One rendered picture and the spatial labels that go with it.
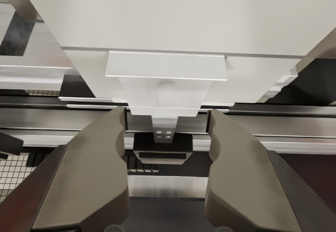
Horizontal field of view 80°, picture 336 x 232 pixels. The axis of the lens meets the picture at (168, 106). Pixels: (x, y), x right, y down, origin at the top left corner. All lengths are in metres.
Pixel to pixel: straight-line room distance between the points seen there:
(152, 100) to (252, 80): 0.10
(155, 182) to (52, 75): 0.17
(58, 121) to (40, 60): 0.28
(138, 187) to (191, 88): 0.11
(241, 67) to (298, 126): 0.41
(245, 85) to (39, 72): 0.23
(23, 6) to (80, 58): 0.14
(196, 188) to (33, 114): 0.44
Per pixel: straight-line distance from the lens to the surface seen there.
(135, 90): 0.21
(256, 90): 0.22
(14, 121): 0.58
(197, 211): 0.22
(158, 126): 0.31
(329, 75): 0.67
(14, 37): 0.33
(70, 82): 0.26
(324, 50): 0.43
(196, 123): 0.48
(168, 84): 0.19
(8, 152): 0.59
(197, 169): 0.74
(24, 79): 0.32
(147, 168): 0.60
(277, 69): 0.19
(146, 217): 0.22
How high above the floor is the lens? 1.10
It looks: 23 degrees down
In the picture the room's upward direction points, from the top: 179 degrees counter-clockwise
